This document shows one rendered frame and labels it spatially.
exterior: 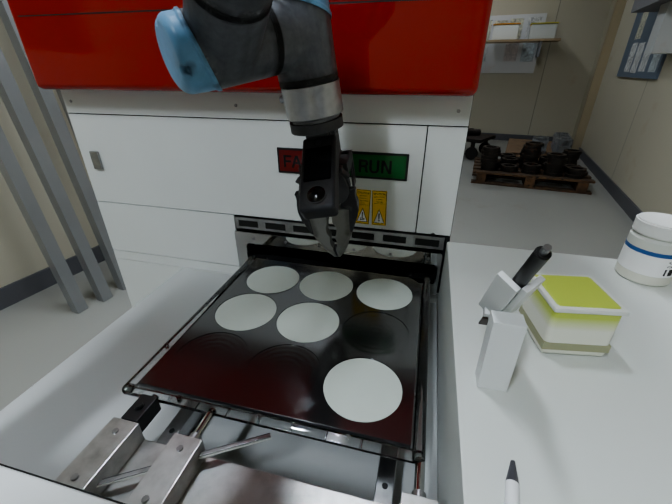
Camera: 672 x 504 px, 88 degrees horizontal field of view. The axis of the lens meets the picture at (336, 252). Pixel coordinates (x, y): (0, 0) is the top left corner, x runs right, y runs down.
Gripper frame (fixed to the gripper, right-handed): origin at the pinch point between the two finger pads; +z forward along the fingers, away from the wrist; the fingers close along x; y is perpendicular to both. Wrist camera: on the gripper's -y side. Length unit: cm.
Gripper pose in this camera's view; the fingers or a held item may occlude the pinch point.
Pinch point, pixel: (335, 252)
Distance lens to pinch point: 55.7
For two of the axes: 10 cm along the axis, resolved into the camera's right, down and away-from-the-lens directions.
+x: -9.8, 0.4, 2.1
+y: 1.6, -5.6, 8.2
